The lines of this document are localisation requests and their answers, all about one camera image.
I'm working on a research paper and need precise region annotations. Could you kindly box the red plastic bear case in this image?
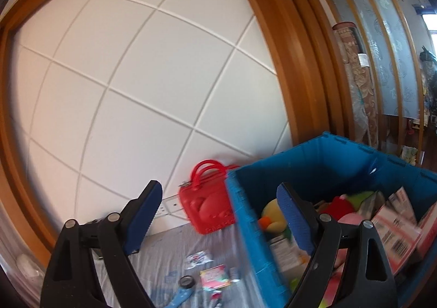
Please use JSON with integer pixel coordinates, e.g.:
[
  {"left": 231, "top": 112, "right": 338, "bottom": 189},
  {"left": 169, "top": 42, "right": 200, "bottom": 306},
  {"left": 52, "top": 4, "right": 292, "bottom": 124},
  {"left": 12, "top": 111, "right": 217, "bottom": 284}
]
[{"left": 179, "top": 159, "right": 238, "bottom": 235}]

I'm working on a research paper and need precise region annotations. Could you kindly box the pink white ointment tube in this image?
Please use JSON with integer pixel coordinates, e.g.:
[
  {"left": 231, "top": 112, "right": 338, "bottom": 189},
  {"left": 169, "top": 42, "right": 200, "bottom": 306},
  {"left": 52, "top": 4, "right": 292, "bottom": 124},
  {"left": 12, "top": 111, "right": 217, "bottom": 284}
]
[{"left": 208, "top": 290, "right": 223, "bottom": 308}]

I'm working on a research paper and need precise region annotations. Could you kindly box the yellow duck plush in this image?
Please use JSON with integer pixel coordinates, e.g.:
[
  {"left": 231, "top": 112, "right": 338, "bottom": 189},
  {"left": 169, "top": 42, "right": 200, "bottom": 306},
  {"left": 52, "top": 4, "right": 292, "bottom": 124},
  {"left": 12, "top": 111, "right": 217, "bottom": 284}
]
[{"left": 258, "top": 199, "right": 287, "bottom": 235}]

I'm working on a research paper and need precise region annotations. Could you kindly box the blue plastic hanger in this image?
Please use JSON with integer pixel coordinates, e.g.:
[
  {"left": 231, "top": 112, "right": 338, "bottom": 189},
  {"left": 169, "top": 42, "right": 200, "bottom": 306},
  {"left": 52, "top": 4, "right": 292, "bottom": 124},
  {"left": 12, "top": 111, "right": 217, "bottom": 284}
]
[{"left": 166, "top": 286, "right": 195, "bottom": 308}]

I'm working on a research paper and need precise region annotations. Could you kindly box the black tape roll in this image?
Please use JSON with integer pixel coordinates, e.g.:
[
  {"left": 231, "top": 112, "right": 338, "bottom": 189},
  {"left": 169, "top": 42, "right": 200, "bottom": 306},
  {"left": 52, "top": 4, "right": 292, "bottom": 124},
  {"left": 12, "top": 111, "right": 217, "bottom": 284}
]
[{"left": 179, "top": 275, "right": 196, "bottom": 289}]

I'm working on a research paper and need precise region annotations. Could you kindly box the pink white tissue pack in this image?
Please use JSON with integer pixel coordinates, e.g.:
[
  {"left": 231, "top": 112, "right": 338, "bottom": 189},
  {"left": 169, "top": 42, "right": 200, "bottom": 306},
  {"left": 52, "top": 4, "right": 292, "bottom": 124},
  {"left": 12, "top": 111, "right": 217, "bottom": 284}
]
[{"left": 371, "top": 205, "right": 421, "bottom": 275}]

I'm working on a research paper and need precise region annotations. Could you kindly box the blue plastic storage crate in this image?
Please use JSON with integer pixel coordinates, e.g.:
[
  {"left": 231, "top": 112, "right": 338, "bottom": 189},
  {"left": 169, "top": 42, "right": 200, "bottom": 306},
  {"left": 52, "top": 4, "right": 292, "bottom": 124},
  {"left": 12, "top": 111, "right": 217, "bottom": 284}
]
[{"left": 225, "top": 132, "right": 436, "bottom": 307}]

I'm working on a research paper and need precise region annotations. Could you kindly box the colourful sanitary pad pack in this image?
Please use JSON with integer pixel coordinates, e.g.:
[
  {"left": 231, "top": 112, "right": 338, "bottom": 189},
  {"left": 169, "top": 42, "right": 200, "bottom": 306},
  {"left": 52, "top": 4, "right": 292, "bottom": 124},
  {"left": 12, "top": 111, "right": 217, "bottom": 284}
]
[{"left": 199, "top": 264, "right": 231, "bottom": 291}]

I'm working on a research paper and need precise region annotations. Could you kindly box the white blue medicine box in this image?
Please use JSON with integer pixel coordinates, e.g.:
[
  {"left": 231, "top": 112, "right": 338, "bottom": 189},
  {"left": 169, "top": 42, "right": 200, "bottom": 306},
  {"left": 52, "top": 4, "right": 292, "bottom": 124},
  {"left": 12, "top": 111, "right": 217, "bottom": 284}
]
[{"left": 270, "top": 236, "right": 308, "bottom": 276}]

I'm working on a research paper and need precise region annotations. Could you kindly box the rolled carpet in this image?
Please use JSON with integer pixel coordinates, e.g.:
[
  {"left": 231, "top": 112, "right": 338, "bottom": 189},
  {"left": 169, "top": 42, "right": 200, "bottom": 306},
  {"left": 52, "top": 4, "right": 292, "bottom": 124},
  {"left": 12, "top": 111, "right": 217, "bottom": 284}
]
[{"left": 333, "top": 22, "right": 379, "bottom": 148}]

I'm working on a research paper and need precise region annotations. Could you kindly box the white wall socket panel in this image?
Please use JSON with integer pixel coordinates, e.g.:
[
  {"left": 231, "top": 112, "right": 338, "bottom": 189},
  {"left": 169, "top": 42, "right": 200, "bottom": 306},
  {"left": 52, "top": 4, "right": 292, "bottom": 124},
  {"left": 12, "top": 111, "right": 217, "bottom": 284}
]
[{"left": 156, "top": 196, "right": 187, "bottom": 219}]

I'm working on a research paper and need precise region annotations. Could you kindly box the white wipes sachet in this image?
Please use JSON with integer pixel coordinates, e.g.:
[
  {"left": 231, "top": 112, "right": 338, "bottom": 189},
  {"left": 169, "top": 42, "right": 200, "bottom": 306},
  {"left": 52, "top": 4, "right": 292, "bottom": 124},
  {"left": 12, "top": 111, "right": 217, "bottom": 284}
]
[{"left": 184, "top": 250, "right": 213, "bottom": 269}]

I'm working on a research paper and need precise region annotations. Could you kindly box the striped white tablecloth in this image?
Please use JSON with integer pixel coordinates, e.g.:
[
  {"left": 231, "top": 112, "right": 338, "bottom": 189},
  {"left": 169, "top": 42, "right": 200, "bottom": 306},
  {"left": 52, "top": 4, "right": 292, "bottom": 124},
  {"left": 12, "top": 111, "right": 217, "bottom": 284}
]
[{"left": 129, "top": 224, "right": 265, "bottom": 307}]

